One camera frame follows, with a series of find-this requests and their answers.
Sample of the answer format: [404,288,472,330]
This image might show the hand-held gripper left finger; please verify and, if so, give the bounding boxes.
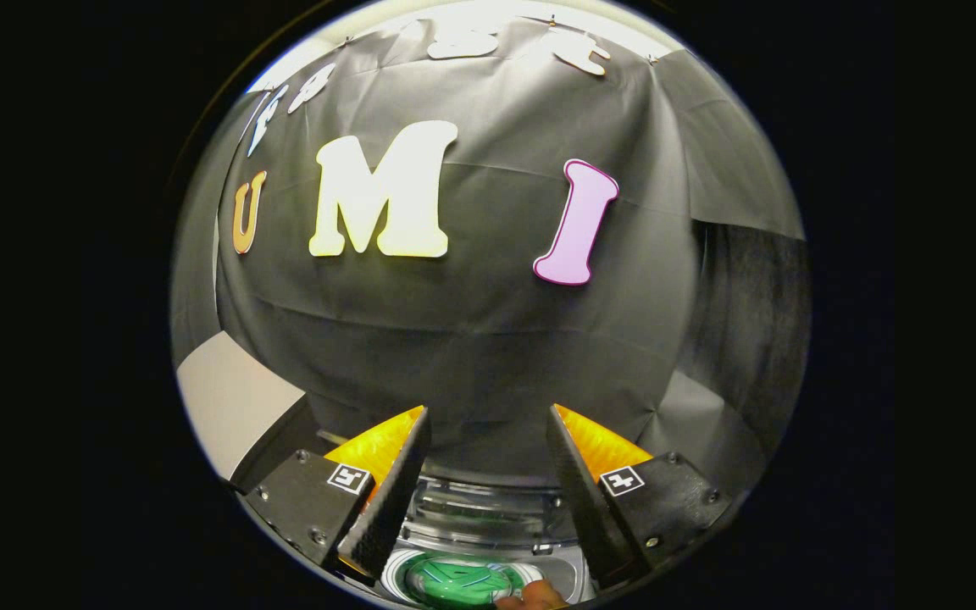
[245,405,433,587]

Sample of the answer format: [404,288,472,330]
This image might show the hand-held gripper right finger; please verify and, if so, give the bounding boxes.
[546,404,723,591]

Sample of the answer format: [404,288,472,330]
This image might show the grey washing machine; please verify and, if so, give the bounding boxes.
[374,462,599,608]

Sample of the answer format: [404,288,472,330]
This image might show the dark washing machine lid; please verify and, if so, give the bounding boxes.
[403,464,579,548]

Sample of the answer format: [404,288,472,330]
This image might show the green polo shirt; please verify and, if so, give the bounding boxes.
[406,554,531,607]

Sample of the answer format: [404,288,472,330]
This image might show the black backdrop cloth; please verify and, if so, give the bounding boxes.
[170,17,811,501]

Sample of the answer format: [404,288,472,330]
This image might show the grey cabinet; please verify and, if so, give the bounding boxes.
[176,330,321,494]

